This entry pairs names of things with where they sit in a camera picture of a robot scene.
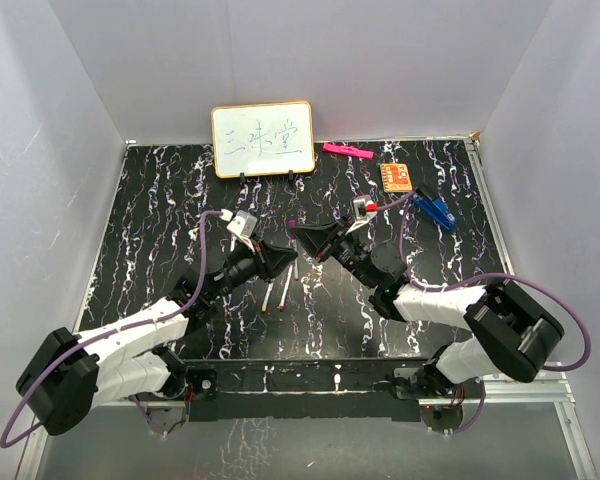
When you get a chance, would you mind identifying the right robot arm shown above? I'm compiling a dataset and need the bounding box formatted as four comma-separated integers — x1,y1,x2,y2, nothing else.
290,217,564,397

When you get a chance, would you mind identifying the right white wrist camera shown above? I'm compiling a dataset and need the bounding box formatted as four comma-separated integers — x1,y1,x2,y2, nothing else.
352,195,378,223

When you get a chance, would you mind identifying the blue stapler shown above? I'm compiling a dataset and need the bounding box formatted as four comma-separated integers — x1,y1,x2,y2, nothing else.
413,185,456,231

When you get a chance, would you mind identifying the purple cable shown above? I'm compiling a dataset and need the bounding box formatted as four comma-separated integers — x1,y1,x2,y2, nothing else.
0,208,231,448
374,189,592,435

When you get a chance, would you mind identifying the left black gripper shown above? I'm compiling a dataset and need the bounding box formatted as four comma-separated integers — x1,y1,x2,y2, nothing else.
208,232,296,301

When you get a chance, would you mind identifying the yellow pen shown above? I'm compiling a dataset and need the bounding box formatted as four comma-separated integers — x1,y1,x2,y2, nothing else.
261,282,274,313

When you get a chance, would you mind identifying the red pen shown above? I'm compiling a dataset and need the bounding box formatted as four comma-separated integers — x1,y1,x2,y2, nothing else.
278,266,294,312

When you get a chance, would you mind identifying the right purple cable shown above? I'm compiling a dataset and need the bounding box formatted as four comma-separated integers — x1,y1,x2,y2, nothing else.
374,189,592,435

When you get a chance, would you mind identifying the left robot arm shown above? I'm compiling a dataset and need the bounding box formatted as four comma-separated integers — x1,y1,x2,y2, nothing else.
16,240,297,436

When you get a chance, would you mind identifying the white board with yellow frame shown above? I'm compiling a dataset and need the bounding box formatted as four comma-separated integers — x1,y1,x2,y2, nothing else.
211,101,316,179

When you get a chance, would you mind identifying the black front mounting bar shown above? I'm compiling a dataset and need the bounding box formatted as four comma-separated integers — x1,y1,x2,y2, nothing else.
185,358,424,422

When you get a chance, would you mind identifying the pink plastic clip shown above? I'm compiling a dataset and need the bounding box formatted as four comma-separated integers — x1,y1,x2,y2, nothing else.
323,142,374,160

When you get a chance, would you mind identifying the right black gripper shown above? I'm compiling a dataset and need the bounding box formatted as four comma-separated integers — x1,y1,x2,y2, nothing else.
291,217,377,291

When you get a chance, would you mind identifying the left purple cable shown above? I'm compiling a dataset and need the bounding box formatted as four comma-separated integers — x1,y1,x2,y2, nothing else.
0,208,231,448

